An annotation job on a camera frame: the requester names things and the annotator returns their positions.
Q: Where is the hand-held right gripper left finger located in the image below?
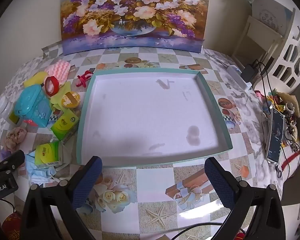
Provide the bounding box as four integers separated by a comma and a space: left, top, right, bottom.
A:
20, 156, 103, 240

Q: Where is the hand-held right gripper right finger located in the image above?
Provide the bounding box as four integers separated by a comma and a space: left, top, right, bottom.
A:
204, 156, 287, 240

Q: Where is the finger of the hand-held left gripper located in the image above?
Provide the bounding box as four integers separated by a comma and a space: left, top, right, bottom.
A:
0, 150, 25, 177

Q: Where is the teal plastic toy case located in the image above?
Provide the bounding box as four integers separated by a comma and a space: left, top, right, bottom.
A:
14, 84, 53, 128

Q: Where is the yellow round tin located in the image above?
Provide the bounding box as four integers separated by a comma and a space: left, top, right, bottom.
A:
61, 92, 81, 109

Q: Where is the yellow sponge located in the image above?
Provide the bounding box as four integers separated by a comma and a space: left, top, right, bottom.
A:
24, 71, 48, 88

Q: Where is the teal shallow cardboard box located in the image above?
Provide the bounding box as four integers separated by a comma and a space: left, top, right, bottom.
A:
76, 67, 233, 168

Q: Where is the pink wavy sponge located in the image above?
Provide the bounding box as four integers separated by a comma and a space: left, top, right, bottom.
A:
44, 60, 71, 85

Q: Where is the light blue face mask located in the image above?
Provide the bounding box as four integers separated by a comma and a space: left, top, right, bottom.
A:
25, 152, 57, 185

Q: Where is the green tissue packet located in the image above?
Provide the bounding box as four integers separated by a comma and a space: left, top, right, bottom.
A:
34, 141, 61, 168
51, 108, 80, 140

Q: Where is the red patterned cloth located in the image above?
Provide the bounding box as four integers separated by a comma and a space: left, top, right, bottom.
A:
1, 211, 23, 240

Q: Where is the white plastic bottle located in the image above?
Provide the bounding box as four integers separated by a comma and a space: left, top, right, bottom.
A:
0, 97, 20, 125

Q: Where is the smartphone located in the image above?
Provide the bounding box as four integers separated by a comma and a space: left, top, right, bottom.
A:
266, 107, 285, 162

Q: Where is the yellow-green cloth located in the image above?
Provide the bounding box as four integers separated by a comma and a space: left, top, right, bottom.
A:
50, 81, 72, 110

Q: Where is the pile of small trinkets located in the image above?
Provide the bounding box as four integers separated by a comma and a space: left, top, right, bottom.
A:
255, 90, 300, 150

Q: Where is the white power strip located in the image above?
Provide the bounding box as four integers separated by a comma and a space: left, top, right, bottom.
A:
226, 65, 252, 90

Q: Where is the black charger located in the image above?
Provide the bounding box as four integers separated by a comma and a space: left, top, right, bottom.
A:
241, 64, 259, 83

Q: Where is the white lattice shelf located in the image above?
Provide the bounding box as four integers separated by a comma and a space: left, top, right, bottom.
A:
251, 0, 300, 88

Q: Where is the white wooden stool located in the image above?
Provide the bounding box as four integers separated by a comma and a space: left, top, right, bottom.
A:
231, 15, 284, 63

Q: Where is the flower painting poster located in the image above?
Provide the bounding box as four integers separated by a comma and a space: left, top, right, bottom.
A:
60, 0, 210, 55

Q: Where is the red braided cord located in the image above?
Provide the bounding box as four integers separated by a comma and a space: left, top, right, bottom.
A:
281, 150, 300, 172

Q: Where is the red tape ring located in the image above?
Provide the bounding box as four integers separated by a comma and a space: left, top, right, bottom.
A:
44, 76, 60, 97

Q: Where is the black charger cable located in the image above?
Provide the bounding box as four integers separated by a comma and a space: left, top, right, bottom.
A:
255, 59, 290, 178

